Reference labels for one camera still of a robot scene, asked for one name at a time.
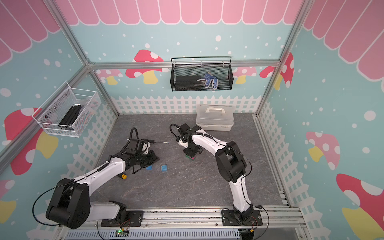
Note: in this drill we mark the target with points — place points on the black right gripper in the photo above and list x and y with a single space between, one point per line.
191 154

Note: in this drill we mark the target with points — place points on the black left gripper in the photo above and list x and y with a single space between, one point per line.
152 159

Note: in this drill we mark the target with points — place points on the light blue lego brick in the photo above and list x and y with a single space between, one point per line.
164 168

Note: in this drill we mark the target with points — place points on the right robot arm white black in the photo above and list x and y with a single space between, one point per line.
230 161

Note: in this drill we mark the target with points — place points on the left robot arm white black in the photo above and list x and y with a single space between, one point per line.
70 204

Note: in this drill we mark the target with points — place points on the white plastic storage box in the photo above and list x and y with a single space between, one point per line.
215 118

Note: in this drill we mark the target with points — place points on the black box in white basket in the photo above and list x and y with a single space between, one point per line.
70 117

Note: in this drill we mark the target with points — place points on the green lit circuit board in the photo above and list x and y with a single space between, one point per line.
122 233

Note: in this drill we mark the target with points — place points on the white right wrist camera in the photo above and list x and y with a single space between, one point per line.
181 142

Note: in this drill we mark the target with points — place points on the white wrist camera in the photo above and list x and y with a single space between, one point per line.
181 142
145 148

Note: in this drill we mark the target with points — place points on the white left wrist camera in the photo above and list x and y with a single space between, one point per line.
145 148

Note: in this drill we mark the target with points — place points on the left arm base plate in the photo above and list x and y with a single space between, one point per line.
132 218

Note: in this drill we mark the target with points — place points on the black wire mesh basket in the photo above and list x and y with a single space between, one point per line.
220 67

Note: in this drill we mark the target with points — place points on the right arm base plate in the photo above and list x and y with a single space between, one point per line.
235 218

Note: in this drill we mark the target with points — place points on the white wire mesh basket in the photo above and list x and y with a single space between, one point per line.
52 111

